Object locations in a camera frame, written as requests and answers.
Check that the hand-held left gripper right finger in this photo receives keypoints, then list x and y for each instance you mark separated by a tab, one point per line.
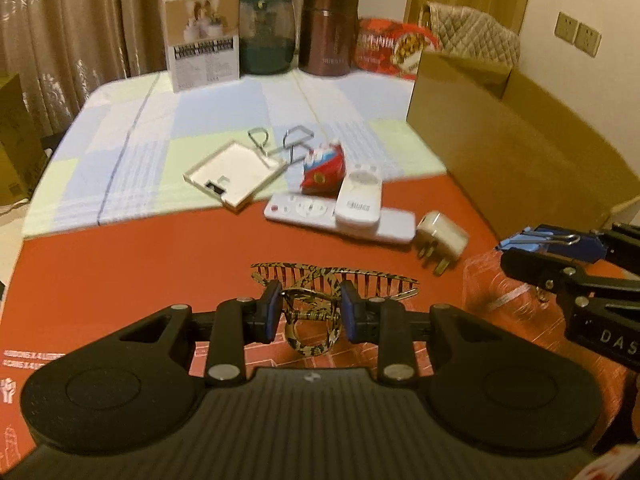
349	311

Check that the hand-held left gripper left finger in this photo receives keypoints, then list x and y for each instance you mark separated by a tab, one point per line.
273	306

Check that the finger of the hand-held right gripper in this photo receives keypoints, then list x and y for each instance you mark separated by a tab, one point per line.
535	270
622	246

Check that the blue binder clip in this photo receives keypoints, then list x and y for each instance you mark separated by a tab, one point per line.
537	241

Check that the leopard print hair claw clip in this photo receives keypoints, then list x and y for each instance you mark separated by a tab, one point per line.
311	348

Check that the small white remote control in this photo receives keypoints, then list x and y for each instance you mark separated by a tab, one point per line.
357	200

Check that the large cardboard box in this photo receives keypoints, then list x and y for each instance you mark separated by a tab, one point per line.
500	150

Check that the red cartoon cat figurine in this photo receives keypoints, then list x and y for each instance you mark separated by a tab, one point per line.
324	172

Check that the white plug adapter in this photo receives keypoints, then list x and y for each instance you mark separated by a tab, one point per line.
442	235

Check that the long white remote control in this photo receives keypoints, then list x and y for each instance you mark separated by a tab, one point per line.
300	209

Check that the red printed mat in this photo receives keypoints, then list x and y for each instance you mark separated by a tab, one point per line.
150	270

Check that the white square tray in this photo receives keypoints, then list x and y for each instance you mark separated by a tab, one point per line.
232	170

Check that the pastel checked cloth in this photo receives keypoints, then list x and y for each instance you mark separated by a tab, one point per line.
150	160

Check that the beige quilted bag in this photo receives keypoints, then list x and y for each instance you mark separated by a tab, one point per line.
475	30

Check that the red food box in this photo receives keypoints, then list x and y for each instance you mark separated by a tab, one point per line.
385	47

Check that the teal glass jar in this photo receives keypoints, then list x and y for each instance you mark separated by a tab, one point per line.
265	35

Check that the white photo printed box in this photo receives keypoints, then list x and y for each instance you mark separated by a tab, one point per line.
202	35

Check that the brown metal canister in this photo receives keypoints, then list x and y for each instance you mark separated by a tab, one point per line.
330	30

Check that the small brown cardboard box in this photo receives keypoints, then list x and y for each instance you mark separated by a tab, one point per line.
17	145

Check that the patterned brown curtain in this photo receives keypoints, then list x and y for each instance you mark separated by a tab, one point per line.
75	20

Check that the beige wall socket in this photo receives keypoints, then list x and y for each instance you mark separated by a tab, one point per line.
588	40
567	26

